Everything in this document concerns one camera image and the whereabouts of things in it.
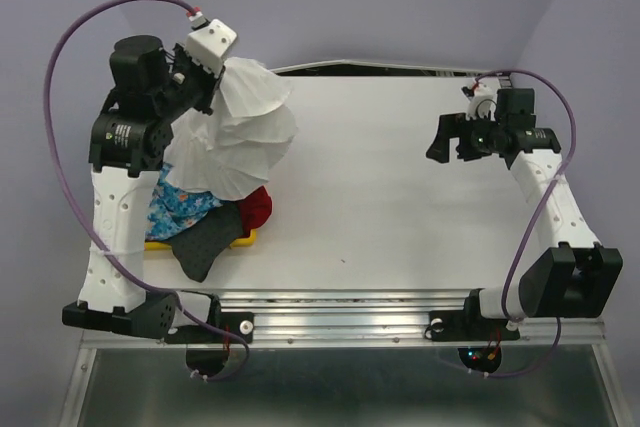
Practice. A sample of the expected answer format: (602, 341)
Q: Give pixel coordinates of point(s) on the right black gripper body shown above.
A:
(478, 138)

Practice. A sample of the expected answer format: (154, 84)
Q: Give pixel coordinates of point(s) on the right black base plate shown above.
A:
(456, 326)

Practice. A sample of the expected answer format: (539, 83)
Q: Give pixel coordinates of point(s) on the aluminium rail frame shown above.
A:
(350, 358)

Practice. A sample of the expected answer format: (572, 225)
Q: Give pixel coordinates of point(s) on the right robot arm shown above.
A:
(575, 273)

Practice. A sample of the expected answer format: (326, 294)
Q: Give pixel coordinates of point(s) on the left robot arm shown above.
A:
(152, 88)

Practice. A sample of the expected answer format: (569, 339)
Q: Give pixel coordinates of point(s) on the red skirt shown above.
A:
(255, 210)

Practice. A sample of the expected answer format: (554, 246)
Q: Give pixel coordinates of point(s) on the dark grey dotted skirt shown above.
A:
(197, 262)

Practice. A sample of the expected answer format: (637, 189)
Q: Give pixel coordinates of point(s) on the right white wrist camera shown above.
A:
(481, 99)

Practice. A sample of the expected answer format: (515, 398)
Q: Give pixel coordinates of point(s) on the white pleated skirt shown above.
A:
(231, 152)

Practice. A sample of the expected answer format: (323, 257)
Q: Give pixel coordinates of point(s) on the yellow plastic tray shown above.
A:
(240, 242)

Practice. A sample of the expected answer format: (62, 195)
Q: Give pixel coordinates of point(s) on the blue floral skirt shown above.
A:
(173, 210)

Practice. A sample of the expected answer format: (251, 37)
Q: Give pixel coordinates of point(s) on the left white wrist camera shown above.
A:
(209, 42)

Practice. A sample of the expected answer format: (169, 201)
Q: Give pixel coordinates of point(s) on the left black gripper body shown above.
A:
(190, 85)

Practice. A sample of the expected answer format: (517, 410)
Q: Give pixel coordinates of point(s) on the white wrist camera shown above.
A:
(481, 99)
(209, 42)

